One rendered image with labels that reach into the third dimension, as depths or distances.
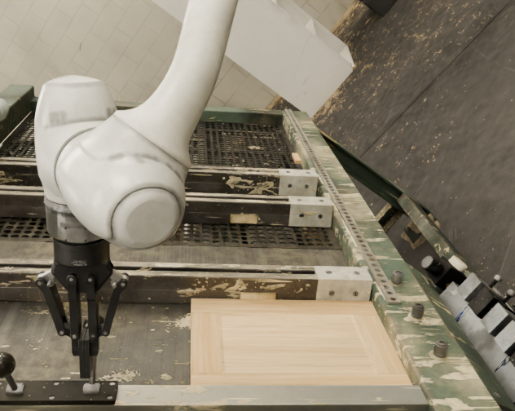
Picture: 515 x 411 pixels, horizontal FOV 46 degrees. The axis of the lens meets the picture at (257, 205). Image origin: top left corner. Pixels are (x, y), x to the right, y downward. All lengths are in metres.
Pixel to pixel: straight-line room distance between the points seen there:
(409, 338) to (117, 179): 0.81
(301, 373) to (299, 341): 0.11
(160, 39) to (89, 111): 5.98
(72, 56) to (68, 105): 6.25
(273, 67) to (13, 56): 3.12
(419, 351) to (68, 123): 0.79
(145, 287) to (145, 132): 0.75
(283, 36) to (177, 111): 4.53
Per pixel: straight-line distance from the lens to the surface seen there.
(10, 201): 1.79
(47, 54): 7.08
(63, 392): 1.08
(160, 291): 1.36
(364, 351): 1.27
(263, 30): 5.16
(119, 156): 0.64
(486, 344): 1.36
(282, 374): 1.17
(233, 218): 1.75
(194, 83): 0.68
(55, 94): 0.78
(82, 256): 0.85
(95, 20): 6.82
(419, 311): 1.33
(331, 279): 1.38
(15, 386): 1.08
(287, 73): 5.28
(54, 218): 0.83
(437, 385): 1.17
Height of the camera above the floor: 1.64
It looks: 18 degrees down
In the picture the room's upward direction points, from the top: 57 degrees counter-clockwise
